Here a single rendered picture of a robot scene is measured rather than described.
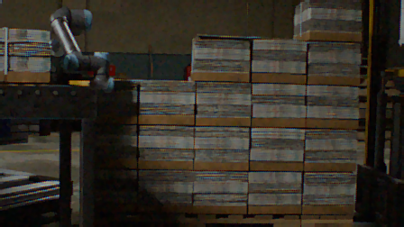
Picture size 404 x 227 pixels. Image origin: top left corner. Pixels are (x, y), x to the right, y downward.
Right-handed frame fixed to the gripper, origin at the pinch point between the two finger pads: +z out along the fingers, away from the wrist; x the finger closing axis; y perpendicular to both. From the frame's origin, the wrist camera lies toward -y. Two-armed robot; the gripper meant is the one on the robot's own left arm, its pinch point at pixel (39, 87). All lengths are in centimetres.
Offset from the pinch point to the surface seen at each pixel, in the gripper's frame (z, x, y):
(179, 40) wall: -324, -673, 77
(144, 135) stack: -54, -6, -23
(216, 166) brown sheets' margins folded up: -90, 6, -38
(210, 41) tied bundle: -85, 4, 25
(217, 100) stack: -89, 5, -5
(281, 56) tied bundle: -120, 16, 19
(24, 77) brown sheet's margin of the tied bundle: 9.0, 22.4, 4.9
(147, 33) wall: -263, -673, 86
